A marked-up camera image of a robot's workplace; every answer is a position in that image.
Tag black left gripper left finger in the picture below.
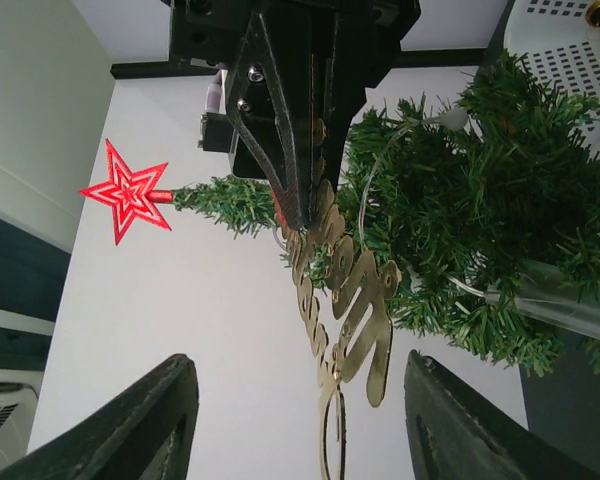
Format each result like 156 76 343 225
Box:
0 354 199 480

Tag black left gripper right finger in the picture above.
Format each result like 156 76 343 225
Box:
404 350 600 480

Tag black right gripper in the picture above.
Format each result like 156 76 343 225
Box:
168 1 420 229

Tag white string lights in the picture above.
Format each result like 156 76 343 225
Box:
357 106 493 299

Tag gold merry christmas sign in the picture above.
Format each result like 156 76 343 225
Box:
274 119 402 480

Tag red star ornament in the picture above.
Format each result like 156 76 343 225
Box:
79 139 174 246

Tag small green christmas tree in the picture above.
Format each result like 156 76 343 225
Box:
172 49 600 394

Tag white perforated plastic basket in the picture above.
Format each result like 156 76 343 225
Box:
503 1 600 156

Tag clear light battery box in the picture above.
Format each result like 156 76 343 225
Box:
513 261 600 340

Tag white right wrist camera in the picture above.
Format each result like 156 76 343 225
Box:
198 69 266 180

